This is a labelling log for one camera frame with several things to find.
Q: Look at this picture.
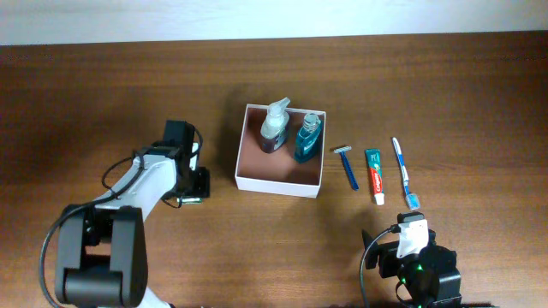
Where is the green white soap box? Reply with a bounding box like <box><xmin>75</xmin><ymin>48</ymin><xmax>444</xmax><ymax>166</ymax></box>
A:
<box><xmin>177</xmin><ymin>197</ymin><xmax>203</xmax><ymax>207</ymax></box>

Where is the blue disposable razor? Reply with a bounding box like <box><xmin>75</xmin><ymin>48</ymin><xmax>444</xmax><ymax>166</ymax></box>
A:
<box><xmin>333</xmin><ymin>145</ymin><xmax>360</xmax><ymax>191</ymax></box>

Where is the clear pump soap bottle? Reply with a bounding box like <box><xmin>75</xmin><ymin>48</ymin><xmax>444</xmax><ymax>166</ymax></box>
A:
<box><xmin>260</xmin><ymin>98</ymin><xmax>290</xmax><ymax>153</ymax></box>

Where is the teal mouthwash bottle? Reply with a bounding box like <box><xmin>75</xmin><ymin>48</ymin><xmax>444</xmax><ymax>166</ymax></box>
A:
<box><xmin>295</xmin><ymin>113</ymin><xmax>323</xmax><ymax>163</ymax></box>

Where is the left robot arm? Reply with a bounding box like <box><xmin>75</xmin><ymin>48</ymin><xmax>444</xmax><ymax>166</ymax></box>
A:
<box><xmin>39</xmin><ymin>120</ymin><xmax>210</xmax><ymax>307</ymax></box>

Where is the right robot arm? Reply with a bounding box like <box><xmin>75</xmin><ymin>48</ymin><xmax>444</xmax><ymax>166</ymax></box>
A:
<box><xmin>359</xmin><ymin>229</ymin><xmax>462</xmax><ymax>308</ymax></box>

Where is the blue white toothbrush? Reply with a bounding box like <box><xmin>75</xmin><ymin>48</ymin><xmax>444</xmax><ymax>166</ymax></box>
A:
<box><xmin>391</xmin><ymin>137</ymin><xmax>420</xmax><ymax>210</ymax></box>

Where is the Colgate toothpaste tube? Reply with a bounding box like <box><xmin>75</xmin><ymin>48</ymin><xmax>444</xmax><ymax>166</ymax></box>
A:
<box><xmin>365</xmin><ymin>149</ymin><xmax>384</xmax><ymax>205</ymax></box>

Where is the white cardboard box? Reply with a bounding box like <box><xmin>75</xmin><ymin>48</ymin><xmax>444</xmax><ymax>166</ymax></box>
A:
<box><xmin>235</xmin><ymin>104</ymin><xmax>325</xmax><ymax>198</ymax></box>

